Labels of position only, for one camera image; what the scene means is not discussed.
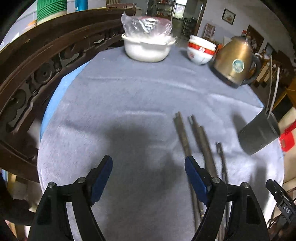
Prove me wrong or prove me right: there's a red plastic chair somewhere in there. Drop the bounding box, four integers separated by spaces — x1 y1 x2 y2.
280 121 296 152

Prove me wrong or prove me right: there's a framed wall picture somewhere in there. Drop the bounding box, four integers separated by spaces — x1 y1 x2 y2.
222 9 236 25

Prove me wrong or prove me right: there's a green thermos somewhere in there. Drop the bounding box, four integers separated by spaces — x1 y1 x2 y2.
37 0 67 24

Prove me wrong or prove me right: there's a wooden chair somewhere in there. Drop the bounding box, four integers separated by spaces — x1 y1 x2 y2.
202 23 215 40

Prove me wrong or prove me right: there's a dark metal chopstick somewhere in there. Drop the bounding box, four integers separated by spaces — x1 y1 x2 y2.
189 115 218 177
173 112 203 231
216 142 230 240

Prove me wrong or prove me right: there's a grey table cloth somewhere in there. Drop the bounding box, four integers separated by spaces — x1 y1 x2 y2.
38 47 284 240

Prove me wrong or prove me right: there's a red white bowl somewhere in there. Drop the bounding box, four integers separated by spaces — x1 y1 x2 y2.
187 35 216 65

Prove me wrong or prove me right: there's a clear plastic bag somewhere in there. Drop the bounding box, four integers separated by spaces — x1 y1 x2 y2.
121 12 173 38

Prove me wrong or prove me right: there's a carved dark wooden sideboard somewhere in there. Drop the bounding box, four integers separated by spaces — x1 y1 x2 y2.
1 8 136 182

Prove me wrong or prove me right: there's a blue thermos bottle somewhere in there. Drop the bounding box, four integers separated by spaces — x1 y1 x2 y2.
74 0 88 11

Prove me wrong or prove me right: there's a gold electric kettle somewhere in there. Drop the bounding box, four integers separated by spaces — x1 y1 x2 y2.
210 35 261 88

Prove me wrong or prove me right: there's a grey utensil holder cup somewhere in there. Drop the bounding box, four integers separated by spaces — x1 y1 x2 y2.
238 108 280 155

